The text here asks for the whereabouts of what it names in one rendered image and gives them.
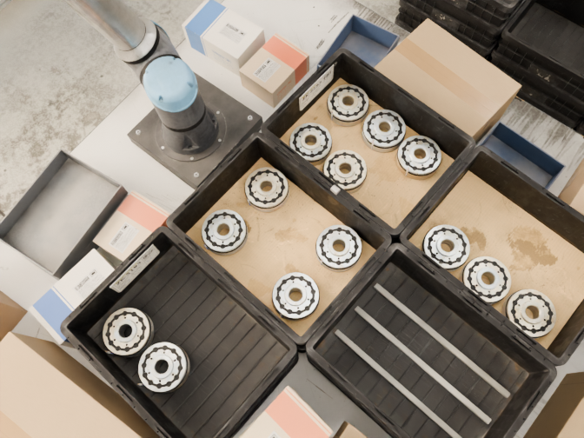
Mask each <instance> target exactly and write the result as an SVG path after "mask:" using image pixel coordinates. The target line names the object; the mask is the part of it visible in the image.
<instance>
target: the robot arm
mask: <svg viewBox="0 0 584 438"><path fill-rule="evenodd" d="M63 1H64V2H65V3H66V4H68V5H69V6H70V7H71V9H73V10H74V11H75V12H76V13H77V14H78V15H79V16H81V17H82V18H83V19H84V20H85V21H87V22H88V23H89V24H90V25H91V26H92V27H94V28H95V29H96V30H97V31H98V32H100V33H101V34H102V35H103V36H104V37H106V38H107V39H108V40H109V41H110V42H111V43H113V44H114V51H115V53H116V55H117V56H118V57H119V58H120V59H121V60H122V61H124V62H125V63H126V64H127V65H129V66H130V68H131V69H133V70H134V72H135V73H136V75H137V77H138V79H139V80H140V82H141V84H142V86H143V88H144V89H145V92H146V94H147V96H148V98H149V99H150V101H151V102H152V104H153V105H154V107H155V109H156V112H157V114H158V115H159V117H160V119H161V121H162V127H161V132H162V136H163V140H164V141H165V143H166V145H167V146H168V147H169V148H170V149H171V150H173V151H174V152H176V153H178V154H182V155H194V154H197V153H200V152H202V151H204V150H206V149H207V148H208V147H209V146H210V145H212V143H213V142H214V141H215V140H216V138H217V135H218V131H219V124H218V121H217V119H216V115H215V114H214V112H213V111H212V110H211V109H210V108H209V107H208V106H207V105H206V104H204V102H203V99H202V95H201V93H200V90H199V88H198V85H197V80H196V76H195V74H194V72H193V71H192V69H191V68H190V67H189V66H188V65H187V64H186V63H185V62H184V61H183V60H182V59H181V57H180V56H179V54H178V52H177V51H176V48H175V47H174V45H173V44H172V42H171V41H170V39H169V36H168V34H167V33H166V31H165V30H164V29H163V28H162V27H161V26H160V25H159V24H158V23H156V22H154V21H152V20H149V19H148V18H146V17H138V16H137V15H136V14H135V13H134V12H133V11H132V10H131V9H130V8H129V7H128V6H127V5H126V4H125V3H124V2H123V1H122V0H63Z"/></svg>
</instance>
